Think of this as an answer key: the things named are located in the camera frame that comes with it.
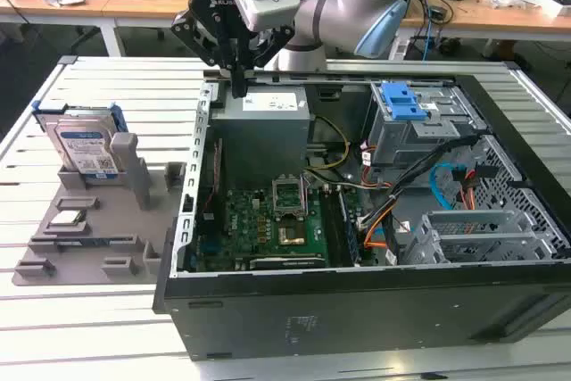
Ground white small box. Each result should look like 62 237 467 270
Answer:
536 0 571 19

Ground RAM stick in slot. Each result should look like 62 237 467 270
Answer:
337 190 361 267

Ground grey disk bay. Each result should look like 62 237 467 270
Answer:
399 209 559 267

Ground grey drive cage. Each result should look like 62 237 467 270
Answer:
363 81 488 169

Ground black RAM slot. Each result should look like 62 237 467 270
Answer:
319 188 341 267

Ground green motherboard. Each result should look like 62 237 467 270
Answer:
195 186 363 272

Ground silver CPU chip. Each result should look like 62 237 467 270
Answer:
49 210 87 228

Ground grey parts rack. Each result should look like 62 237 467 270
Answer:
12 132 186 286

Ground metal socket cover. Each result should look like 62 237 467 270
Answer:
271 173 310 219

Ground blue drive latch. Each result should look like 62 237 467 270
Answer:
380 80 430 123

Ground black PC case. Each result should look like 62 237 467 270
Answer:
152 69 571 362

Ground hard disk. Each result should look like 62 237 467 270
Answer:
31 102 130 186

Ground orange wire with connector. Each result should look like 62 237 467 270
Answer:
461 168 480 211

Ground black graphics card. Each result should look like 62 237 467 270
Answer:
247 256 329 272

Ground grey power supply unit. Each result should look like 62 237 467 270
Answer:
210 86 312 178

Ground yellow wires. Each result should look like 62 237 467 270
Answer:
306 115 352 173

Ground wooden desk white frame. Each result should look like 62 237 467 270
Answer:
0 0 571 59

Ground black cable bundle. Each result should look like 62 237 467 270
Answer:
386 133 482 204

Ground blue wire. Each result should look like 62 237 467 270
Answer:
429 162 465 213

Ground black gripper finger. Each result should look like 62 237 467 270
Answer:
238 25 296 98
170 12 241 98

